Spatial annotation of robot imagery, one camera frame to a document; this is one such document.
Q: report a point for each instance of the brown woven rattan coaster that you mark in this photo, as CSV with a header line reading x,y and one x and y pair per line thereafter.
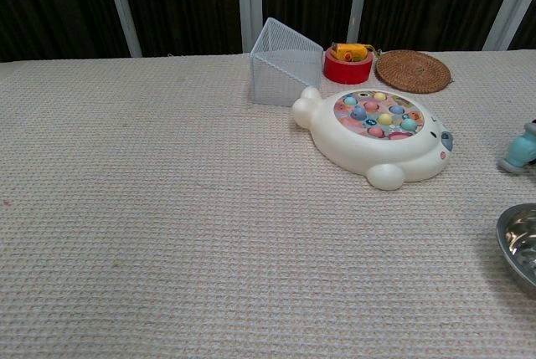
x,y
412,71

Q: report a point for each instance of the red round tin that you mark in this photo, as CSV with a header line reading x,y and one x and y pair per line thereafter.
x,y
343,72

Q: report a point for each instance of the beige woven tablecloth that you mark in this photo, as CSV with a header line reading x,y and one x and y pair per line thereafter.
x,y
167,208

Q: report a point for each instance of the stainless steel bowl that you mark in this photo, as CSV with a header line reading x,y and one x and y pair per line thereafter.
x,y
521,242

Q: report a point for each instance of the white seal fishing toy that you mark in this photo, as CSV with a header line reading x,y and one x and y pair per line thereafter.
x,y
356,152

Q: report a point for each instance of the light blue toy hammer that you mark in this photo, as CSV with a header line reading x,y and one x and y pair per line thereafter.
x,y
521,145

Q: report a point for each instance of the yellow toy block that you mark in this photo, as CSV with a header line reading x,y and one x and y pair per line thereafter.
x,y
349,52

